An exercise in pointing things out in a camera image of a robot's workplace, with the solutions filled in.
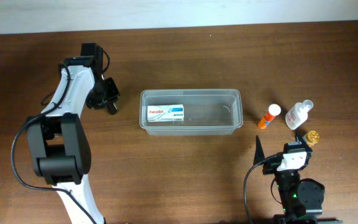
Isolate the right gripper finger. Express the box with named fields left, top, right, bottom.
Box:
left=253, top=135, right=265, bottom=165
left=295, top=129, right=310, bottom=151

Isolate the black bottle white cap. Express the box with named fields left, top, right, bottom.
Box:
left=104, top=101, right=117, bottom=115

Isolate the white spray bottle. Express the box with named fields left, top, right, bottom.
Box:
left=285, top=100, right=314, bottom=130

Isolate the white Panadol medicine box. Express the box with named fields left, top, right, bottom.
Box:
left=147, top=105, right=185, bottom=122

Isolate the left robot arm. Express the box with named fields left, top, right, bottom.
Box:
left=25, top=56, right=119, bottom=223

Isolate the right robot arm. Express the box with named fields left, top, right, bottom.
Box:
left=250, top=131, right=343, bottom=224

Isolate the clear plastic container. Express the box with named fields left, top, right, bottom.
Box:
left=139, top=89, right=243, bottom=136

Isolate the small gold lid jar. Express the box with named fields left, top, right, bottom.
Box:
left=303, top=131, right=320, bottom=147

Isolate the orange tube white cap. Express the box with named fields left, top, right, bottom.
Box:
left=258, top=104, right=281, bottom=129

